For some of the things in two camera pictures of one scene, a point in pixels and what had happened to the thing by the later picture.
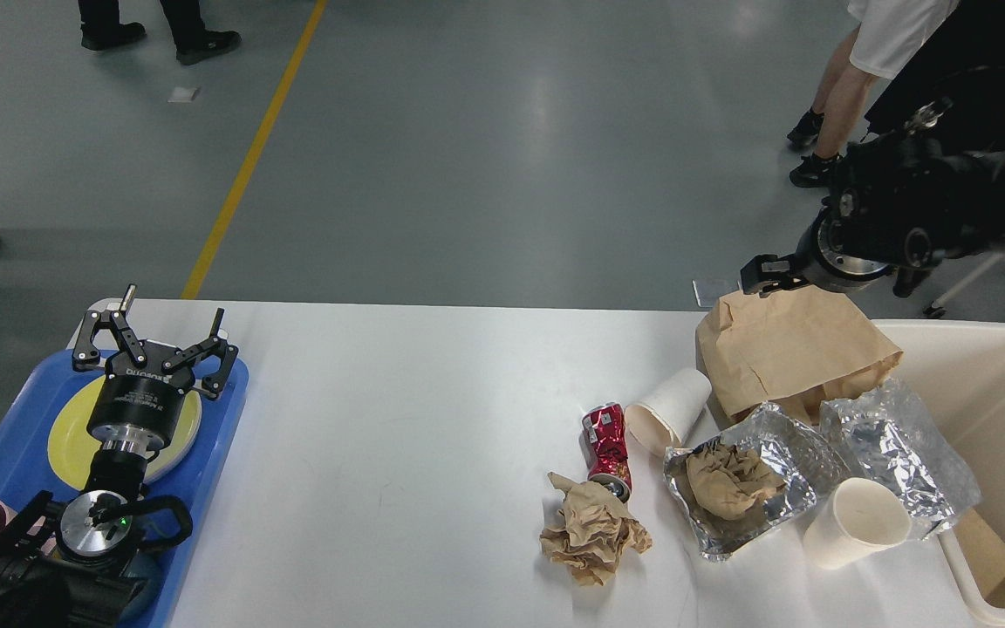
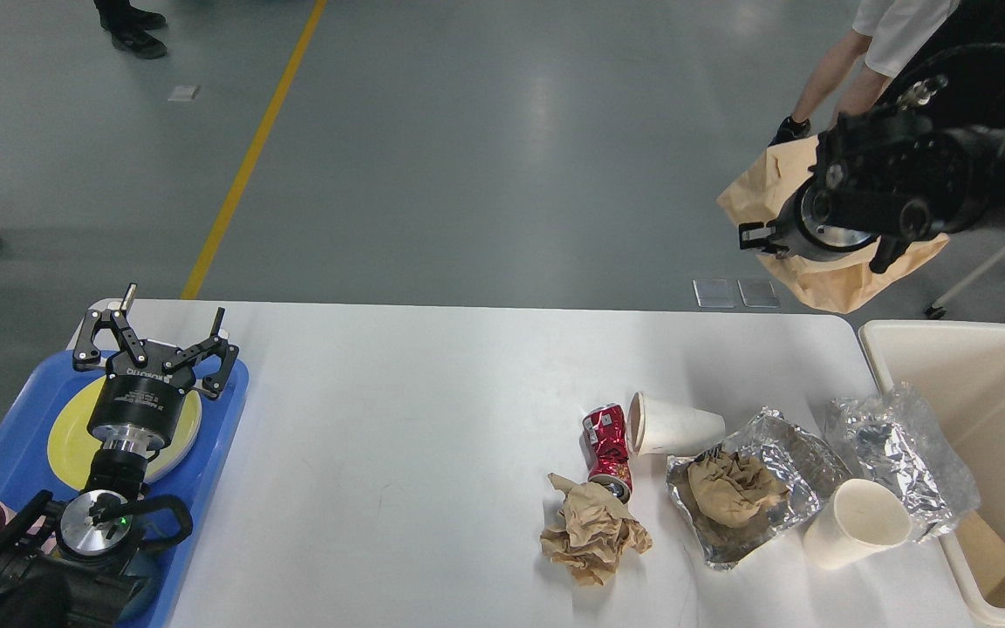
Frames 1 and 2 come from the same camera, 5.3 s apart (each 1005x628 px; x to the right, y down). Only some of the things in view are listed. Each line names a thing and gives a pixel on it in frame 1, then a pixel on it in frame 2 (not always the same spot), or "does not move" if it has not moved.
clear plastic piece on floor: [707, 291] does not move
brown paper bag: [990, 559] does not move
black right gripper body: [824, 265] → [803, 232]
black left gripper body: [139, 405] does not move
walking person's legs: [101, 27] → [128, 27]
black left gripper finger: [86, 355] does not move
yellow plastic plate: [71, 448] does not move
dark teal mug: [146, 568] does not move
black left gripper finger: [214, 345] does not move
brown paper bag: [793, 347] → [769, 189]
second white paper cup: [858, 516] does not move
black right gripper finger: [768, 274] → [759, 235]
